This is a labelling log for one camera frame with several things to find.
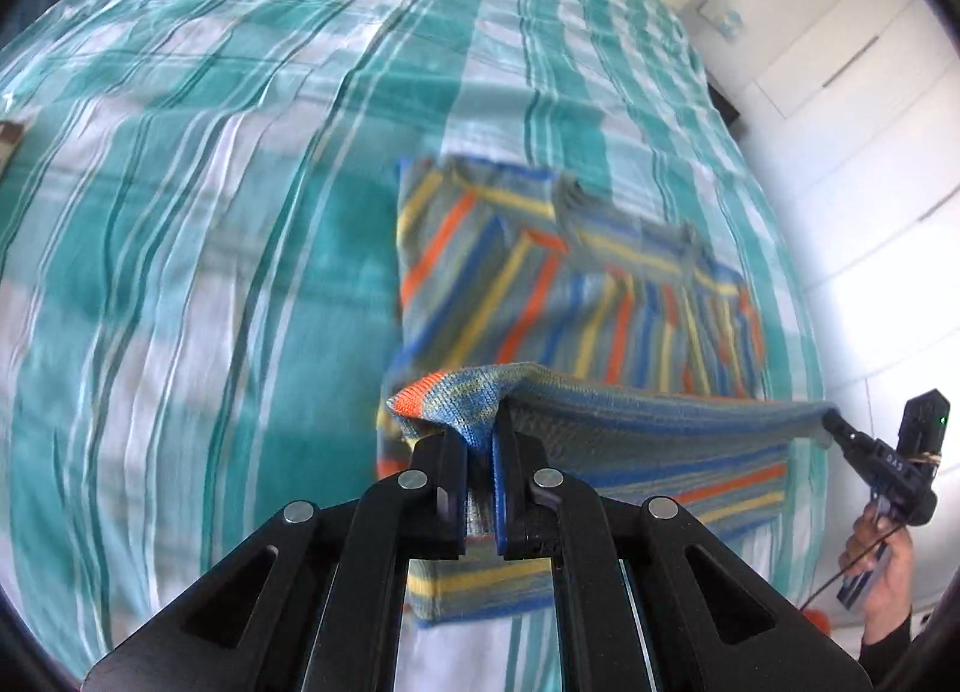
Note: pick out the teal plaid bed cover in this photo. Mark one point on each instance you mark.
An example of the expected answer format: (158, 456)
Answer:
(225, 249)

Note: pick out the striped knit sweater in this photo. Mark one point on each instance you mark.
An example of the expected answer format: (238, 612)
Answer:
(585, 332)

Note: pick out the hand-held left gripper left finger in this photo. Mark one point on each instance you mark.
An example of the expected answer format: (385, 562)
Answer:
(446, 482)

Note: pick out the printed cushion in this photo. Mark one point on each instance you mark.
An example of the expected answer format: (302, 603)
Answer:
(9, 144)

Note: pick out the wall socket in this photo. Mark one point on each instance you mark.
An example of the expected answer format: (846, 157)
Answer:
(726, 17)

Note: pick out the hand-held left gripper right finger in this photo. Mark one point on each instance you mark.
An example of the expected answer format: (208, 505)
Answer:
(517, 482)

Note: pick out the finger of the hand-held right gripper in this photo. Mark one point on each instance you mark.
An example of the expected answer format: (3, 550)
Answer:
(846, 433)

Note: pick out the white wardrobe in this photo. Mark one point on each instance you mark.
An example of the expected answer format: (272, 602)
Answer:
(840, 99)

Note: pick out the person's right hand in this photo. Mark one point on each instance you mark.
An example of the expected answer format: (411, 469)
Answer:
(889, 572)

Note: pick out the person's right forearm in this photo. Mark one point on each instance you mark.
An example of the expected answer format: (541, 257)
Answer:
(885, 654)

